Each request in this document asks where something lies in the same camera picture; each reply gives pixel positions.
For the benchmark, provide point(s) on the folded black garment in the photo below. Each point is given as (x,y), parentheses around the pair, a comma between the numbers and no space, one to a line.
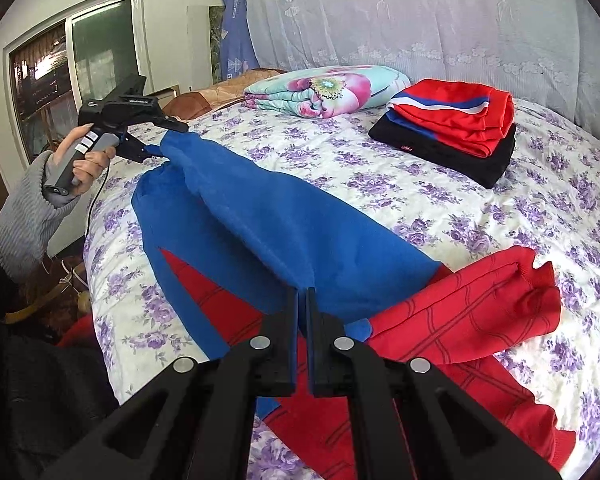
(455,160)

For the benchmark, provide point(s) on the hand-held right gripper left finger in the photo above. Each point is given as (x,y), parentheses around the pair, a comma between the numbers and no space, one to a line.
(230,390)

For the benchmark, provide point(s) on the green picture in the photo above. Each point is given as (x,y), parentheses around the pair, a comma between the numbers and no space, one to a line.
(216,40)

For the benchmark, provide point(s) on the peach quilt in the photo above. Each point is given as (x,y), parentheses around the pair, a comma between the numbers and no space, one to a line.
(235,85)

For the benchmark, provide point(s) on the person's left hand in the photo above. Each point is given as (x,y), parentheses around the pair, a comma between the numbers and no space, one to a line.
(96,162)

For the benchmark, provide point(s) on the person's dark clothing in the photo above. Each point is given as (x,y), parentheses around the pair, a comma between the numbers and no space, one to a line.
(30,400)

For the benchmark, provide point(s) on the white lace cover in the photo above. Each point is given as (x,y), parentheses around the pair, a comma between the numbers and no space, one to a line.
(405,15)

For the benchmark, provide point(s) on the folded red striped garment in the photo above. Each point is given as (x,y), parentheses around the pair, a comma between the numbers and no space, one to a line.
(455,110)

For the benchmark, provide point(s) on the sliding glass window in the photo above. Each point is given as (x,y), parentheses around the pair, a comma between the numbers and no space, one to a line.
(80,70)

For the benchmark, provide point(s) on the folded floral blanket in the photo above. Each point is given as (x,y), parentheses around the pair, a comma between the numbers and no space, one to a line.
(325,90)

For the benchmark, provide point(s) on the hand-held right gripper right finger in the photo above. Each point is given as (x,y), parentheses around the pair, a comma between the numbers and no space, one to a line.
(380,390)

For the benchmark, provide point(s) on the blue patterned board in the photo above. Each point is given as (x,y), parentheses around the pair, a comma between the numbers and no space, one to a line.
(235,35)

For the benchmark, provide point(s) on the person's left forearm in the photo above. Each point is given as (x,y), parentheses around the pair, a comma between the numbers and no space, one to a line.
(25,225)

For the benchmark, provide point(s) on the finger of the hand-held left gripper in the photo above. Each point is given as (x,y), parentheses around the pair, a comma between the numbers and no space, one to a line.
(137,150)
(172,124)

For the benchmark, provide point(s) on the blue and red pants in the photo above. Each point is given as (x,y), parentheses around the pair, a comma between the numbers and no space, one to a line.
(290,245)

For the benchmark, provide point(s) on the brown cushion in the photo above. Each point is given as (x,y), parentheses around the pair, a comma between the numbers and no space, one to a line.
(187,105)

